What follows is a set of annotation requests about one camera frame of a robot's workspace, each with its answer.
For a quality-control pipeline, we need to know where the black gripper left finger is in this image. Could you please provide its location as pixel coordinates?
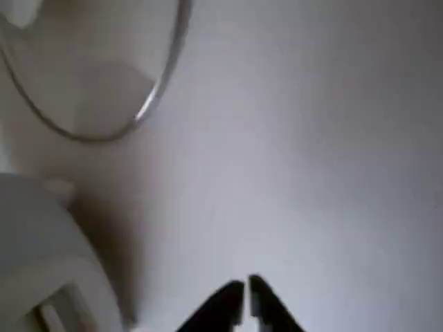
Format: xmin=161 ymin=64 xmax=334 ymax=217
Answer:
xmin=176 ymin=280 xmax=245 ymax=332

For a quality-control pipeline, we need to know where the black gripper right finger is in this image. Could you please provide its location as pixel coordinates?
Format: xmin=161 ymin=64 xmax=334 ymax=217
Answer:
xmin=248 ymin=275 xmax=306 ymax=332

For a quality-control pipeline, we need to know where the glass lid with white knob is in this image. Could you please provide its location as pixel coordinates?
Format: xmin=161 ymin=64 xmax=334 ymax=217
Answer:
xmin=0 ymin=0 xmax=193 ymax=142

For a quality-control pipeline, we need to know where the white rice cooker steel pot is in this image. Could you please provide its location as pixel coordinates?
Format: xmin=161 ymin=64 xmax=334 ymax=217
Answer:
xmin=0 ymin=172 xmax=138 ymax=332

